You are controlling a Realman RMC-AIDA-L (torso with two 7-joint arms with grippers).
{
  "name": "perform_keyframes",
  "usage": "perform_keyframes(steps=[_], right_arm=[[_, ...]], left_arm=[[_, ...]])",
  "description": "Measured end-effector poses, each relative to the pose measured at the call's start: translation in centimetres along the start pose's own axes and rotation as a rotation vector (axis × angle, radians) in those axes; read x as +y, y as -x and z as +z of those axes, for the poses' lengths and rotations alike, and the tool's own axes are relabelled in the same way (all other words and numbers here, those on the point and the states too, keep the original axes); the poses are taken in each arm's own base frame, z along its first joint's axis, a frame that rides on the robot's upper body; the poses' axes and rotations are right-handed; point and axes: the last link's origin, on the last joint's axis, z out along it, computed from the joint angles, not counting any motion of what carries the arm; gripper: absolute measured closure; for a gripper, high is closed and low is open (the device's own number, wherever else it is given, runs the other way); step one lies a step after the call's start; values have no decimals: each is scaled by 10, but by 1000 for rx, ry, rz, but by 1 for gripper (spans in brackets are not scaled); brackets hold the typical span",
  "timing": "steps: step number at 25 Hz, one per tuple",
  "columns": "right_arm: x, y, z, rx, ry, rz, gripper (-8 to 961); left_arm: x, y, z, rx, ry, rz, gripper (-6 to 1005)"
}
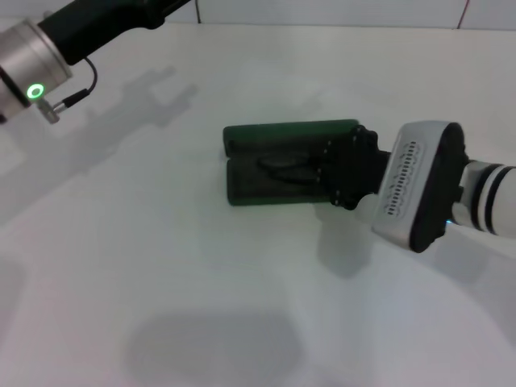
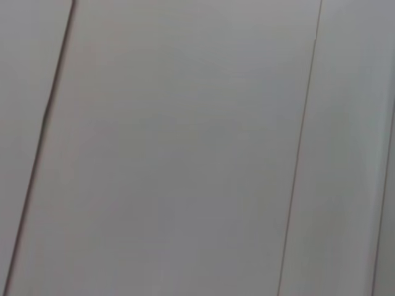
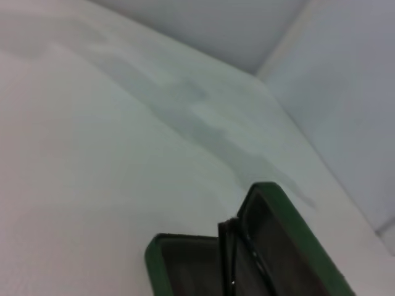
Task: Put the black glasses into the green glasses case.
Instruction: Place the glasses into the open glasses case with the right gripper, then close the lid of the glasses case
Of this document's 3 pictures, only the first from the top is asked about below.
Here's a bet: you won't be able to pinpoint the left arm connector cable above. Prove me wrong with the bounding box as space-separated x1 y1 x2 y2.
37 56 100 125

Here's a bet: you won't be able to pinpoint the black glasses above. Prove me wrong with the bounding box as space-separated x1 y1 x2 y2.
256 154 323 185

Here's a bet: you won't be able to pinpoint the green glasses case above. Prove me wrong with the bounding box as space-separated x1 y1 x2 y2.
223 119 362 208

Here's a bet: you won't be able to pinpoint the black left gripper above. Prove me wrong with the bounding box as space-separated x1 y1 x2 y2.
38 0 193 68

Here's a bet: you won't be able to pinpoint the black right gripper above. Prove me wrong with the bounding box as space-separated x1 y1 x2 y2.
302 124 393 213

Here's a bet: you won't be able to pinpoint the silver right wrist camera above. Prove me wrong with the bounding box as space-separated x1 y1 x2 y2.
370 120 472 254

